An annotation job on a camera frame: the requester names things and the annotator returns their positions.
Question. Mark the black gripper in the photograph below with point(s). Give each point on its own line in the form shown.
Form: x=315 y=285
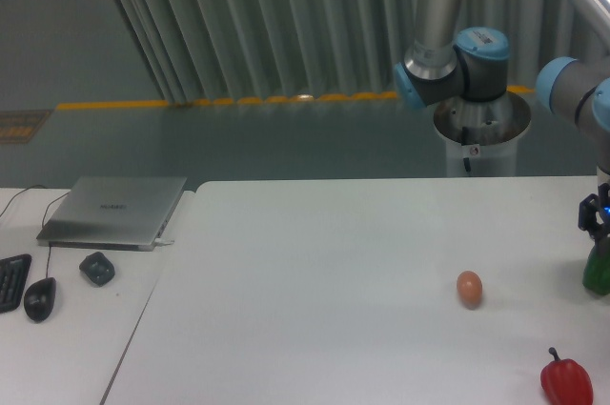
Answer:
x=594 y=212

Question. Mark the green bell pepper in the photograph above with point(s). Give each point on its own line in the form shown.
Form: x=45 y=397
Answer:
x=596 y=272

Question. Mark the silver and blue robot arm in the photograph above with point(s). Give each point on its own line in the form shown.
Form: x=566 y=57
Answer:
x=464 y=75

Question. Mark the brown egg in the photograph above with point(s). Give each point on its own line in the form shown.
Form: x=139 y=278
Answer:
x=469 y=289

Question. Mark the red bell pepper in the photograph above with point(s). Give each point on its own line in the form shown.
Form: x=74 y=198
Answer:
x=565 y=382

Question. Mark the grey pleated curtain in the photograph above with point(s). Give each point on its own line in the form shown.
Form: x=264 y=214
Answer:
x=216 y=49

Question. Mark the white usb dongle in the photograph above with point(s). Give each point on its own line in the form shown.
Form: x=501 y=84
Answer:
x=160 y=242

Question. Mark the silver closed laptop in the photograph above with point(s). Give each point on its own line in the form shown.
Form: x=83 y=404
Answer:
x=115 y=213

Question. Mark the small black controller device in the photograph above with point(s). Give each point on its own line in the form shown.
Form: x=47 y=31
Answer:
x=98 y=269

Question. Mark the black computer mouse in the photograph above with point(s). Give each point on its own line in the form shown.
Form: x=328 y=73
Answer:
x=39 y=299

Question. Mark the black keyboard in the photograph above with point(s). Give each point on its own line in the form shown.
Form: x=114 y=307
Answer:
x=14 y=272

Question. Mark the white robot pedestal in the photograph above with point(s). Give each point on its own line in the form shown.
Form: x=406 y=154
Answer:
x=481 y=139

